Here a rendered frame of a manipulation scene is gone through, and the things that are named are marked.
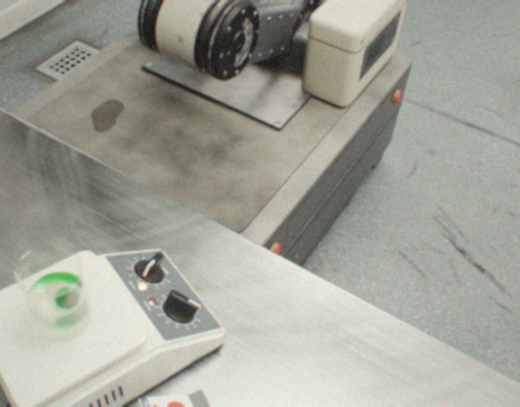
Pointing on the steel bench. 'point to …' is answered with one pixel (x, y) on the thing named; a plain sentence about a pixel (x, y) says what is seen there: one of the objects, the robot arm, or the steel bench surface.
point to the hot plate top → (103, 354)
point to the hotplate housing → (162, 358)
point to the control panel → (124, 267)
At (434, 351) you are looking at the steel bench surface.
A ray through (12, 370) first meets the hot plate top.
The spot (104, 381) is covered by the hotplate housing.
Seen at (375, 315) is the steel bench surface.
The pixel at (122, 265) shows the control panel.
